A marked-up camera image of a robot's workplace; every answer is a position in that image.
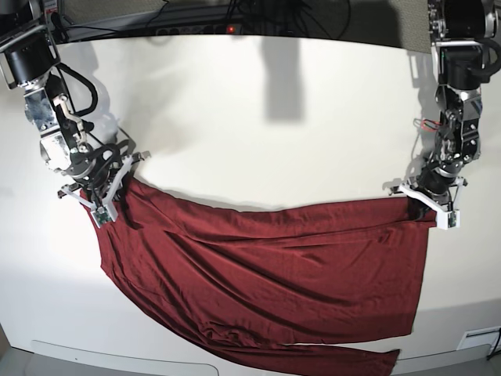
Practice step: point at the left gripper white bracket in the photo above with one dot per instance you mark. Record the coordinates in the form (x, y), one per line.
(428, 192)

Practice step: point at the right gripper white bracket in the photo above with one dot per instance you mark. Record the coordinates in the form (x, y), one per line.
(103, 182)

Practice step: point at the dark red long-sleeve T-shirt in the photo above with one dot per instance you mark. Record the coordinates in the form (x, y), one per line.
(292, 291)

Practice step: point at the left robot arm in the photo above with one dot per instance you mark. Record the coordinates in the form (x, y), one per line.
(465, 55)

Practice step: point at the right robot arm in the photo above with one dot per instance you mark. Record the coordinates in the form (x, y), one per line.
(57, 99)

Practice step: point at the white label plate on table edge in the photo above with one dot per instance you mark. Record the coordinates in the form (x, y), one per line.
(487, 336)

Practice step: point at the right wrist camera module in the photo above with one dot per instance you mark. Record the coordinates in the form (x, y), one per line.
(104, 215)

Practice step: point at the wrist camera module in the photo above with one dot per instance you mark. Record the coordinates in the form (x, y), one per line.
(104, 215)
(447, 220)

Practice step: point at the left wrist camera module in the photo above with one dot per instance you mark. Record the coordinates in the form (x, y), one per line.
(447, 220)

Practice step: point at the black power strip red switch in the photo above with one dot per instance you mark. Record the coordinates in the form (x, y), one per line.
(203, 29)

